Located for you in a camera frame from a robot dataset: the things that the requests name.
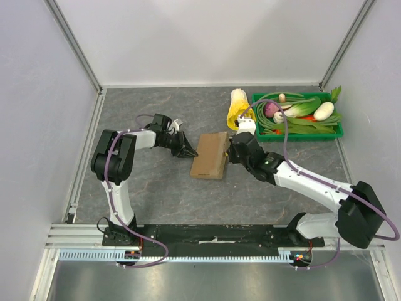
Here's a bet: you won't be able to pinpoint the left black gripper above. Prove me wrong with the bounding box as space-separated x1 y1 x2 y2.
161 130 198 160

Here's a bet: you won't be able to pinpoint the brown cardboard express box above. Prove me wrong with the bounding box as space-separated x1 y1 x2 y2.
190 132 229 180

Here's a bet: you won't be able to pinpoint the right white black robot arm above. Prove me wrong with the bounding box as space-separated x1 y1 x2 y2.
227 132 386 249

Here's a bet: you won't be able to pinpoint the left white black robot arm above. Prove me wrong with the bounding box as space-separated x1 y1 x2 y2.
91 125 198 246

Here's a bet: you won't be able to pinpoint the orange carrot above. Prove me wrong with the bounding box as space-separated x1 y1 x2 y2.
261 115 315 135

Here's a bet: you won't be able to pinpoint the yellow napa cabbage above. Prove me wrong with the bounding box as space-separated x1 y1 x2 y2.
226 88 249 130

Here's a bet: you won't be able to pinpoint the purple onion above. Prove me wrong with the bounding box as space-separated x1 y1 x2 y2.
264 102 279 118

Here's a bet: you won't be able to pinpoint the brown mushroom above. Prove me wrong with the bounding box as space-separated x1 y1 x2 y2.
278 93 286 103

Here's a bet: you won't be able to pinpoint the green long beans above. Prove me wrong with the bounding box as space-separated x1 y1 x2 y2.
254 92 341 131

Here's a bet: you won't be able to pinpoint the green plastic tray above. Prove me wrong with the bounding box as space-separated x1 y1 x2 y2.
252 92 343 142

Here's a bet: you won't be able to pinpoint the bok choy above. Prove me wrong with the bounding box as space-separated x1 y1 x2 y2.
278 97 322 118

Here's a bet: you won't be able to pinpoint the white radish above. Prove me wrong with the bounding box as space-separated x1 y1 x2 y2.
313 102 335 122

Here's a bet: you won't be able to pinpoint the celery leaf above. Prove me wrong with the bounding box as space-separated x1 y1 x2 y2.
330 86 342 103

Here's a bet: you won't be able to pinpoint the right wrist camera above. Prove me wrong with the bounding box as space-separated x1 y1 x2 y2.
235 116 256 135

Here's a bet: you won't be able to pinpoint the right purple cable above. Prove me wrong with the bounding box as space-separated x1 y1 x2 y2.
240 99 400 271

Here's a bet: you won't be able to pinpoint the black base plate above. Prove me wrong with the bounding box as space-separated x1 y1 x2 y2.
101 224 325 248

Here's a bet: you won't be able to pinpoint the grey slotted cable duct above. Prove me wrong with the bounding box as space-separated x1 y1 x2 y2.
58 249 300 263

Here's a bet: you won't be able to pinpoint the front aluminium rail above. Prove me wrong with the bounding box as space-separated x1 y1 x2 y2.
45 224 385 251

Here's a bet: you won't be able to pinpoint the right aluminium frame post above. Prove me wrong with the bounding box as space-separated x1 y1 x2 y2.
319 0 376 92

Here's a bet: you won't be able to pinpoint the aluminium frame post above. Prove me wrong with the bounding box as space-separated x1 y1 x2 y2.
319 0 376 92
44 0 103 93

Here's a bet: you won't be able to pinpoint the left aluminium frame post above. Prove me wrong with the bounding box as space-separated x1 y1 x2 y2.
44 0 103 93

